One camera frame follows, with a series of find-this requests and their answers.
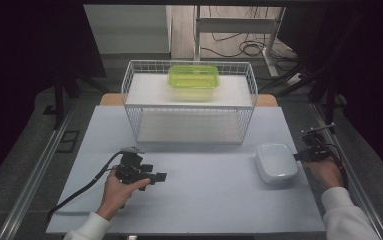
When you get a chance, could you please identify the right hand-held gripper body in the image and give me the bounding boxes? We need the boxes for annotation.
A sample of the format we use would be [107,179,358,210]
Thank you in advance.
[300,122,336,162]

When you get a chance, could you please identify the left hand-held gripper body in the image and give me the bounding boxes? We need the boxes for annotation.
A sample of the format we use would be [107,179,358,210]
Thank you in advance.
[115,146,152,185]

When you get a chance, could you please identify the white plastic container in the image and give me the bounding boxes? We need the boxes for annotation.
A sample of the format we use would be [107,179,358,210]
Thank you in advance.
[254,142,300,185]

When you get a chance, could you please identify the white wire rack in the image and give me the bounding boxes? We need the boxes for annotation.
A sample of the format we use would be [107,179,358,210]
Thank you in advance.
[120,59,259,145]

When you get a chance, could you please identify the green plastic container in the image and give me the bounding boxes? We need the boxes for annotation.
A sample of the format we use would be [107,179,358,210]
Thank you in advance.
[167,64,221,101]

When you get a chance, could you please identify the person's left hand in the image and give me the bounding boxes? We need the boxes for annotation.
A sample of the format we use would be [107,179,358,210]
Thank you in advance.
[95,166,152,222]

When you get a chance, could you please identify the person's right hand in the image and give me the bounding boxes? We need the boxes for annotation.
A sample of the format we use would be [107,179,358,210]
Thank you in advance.
[303,156,345,191]

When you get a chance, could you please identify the black stand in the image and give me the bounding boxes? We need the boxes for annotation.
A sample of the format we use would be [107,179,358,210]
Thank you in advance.
[258,61,347,135]
[42,65,109,131]

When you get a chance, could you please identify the white power strip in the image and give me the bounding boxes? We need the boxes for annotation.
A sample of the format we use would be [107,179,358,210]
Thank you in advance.
[285,72,305,86]

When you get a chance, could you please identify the wooden table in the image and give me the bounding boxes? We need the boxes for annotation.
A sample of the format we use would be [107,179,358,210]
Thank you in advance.
[98,93,279,108]

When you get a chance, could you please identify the dark curtain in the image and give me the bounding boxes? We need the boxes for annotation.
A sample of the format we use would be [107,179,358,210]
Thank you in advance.
[0,0,107,195]
[276,0,383,192]

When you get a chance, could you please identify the white cabinet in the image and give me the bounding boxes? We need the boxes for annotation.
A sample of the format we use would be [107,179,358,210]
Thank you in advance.
[83,4,174,61]

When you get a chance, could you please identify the right hand-held gripper black cable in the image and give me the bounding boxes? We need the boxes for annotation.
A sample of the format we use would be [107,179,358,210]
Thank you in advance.
[324,142,350,188]

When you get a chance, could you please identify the hand-held gripper black cable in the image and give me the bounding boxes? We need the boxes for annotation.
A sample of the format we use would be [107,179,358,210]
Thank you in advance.
[46,150,129,224]
[324,142,350,188]

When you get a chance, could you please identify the left hand-held gripper black cable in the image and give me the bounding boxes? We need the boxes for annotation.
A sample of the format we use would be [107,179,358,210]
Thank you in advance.
[46,150,129,224]

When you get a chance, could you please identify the aluminium rail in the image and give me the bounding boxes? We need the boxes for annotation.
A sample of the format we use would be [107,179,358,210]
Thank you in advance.
[310,101,383,240]
[0,99,77,240]

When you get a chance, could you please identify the black rectangular floor frame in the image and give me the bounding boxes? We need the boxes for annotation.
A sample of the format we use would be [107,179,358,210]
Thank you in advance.
[55,129,81,155]

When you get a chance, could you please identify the black cables on floor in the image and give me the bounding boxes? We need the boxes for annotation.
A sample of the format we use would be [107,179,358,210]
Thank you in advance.
[200,5,301,73]

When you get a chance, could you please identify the white desk frame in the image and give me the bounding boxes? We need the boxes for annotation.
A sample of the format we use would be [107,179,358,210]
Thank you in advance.
[193,4,287,79]

